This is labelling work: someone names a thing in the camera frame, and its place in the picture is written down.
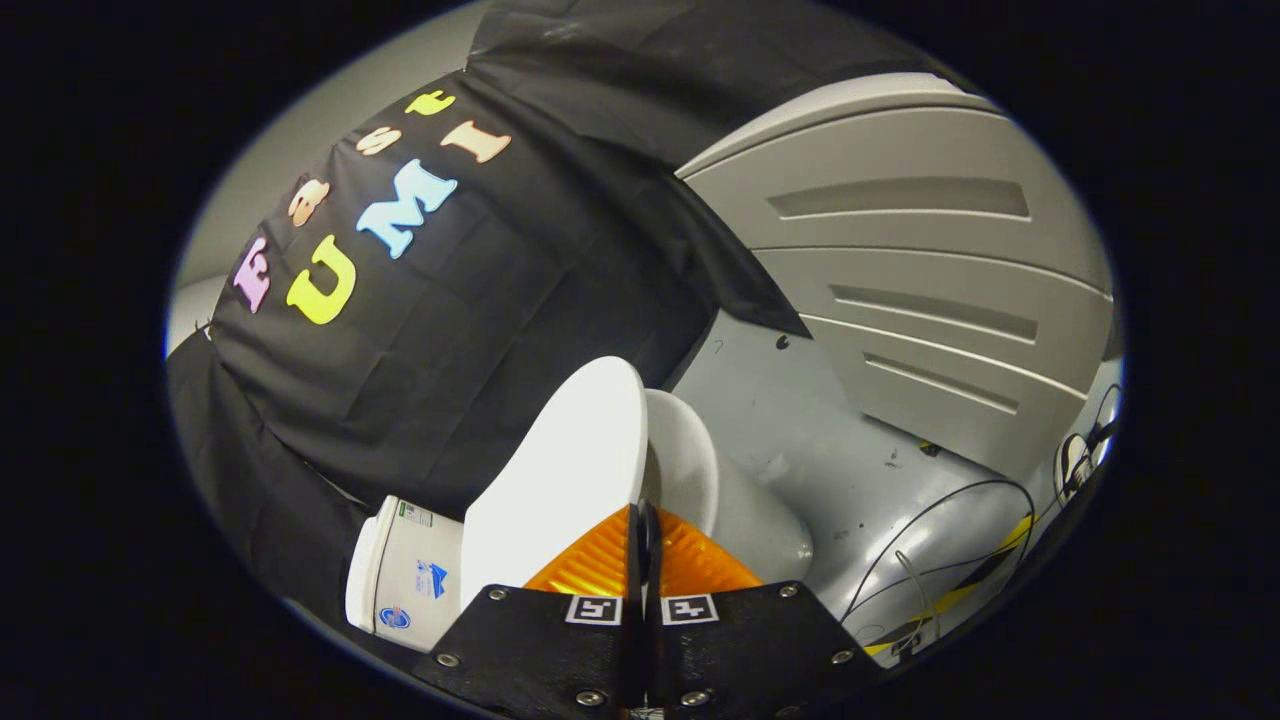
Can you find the light grey moulded panel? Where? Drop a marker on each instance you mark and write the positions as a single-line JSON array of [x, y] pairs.
[[950, 270]]

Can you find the white toilet tank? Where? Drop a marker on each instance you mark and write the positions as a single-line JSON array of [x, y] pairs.
[[410, 580]]

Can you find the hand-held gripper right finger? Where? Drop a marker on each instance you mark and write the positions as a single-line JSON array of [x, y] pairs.
[[740, 650]]

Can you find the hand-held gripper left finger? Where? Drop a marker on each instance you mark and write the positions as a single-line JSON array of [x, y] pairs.
[[560, 650]]

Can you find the white toilet bowl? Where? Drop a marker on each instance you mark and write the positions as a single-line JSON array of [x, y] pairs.
[[750, 520]]

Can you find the black backdrop cloth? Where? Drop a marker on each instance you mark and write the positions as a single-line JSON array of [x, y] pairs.
[[500, 330]]

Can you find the yellow black floor tape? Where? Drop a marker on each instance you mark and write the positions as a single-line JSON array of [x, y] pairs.
[[1010, 535]]

